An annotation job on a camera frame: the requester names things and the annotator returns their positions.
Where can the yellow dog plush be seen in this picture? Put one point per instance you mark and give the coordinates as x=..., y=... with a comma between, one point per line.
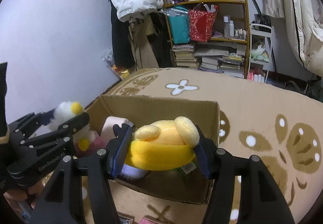
x=163, y=145

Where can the white rolling cart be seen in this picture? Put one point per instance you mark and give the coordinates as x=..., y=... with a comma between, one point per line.
x=261, y=48

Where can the open cardboard box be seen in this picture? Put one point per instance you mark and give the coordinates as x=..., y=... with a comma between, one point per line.
x=167, y=184

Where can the stack of books left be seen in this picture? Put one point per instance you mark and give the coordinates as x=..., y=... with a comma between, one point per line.
x=184, y=56

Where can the pink cloth pack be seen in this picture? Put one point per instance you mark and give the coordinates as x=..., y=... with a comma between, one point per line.
x=149, y=220

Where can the green tissue pack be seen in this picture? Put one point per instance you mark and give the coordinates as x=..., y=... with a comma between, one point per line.
x=186, y=169

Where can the black hanging coat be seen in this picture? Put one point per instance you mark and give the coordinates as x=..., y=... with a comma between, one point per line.
x=121, y=46

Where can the wooden bookshelf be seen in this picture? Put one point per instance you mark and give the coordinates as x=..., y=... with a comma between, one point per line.
x=236, y=10

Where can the beige patterned carpet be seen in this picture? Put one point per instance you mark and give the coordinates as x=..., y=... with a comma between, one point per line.
x=282, y=127

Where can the red patterned bag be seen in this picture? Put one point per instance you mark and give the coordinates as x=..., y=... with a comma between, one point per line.
x=201, y=21

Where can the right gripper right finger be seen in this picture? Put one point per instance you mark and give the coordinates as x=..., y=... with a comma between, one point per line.
x=261, y=200

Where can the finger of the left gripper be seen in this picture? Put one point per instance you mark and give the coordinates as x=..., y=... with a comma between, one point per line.
x=67, y=129
x=31, y=122

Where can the pile of books right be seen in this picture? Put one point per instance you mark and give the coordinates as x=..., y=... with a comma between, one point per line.
x=222, y=58

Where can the white-haired doll plush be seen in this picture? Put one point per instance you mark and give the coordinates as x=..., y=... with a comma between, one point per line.
x=132, y=173

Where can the black face tissue pack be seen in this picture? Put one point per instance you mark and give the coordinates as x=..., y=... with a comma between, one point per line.
x=125, y=219

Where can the cream folded duvet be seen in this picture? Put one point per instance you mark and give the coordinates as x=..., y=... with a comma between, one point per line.
x=304, y=32

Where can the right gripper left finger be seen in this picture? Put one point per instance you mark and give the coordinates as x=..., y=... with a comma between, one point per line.
x=61, y=200

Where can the teal bag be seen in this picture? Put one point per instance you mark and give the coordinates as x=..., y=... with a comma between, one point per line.
x=178, y=19

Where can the pink bear plush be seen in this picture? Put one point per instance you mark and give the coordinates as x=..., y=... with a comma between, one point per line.
x=93, y=145

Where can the beige trench coat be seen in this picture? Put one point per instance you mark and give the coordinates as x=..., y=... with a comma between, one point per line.
x=143, y=54

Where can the person's left hand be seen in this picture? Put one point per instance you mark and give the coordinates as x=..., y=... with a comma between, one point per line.
x=13, y=196

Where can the white fluffy yellow plush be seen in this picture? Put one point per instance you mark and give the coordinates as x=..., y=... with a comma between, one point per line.
x=66, y=111

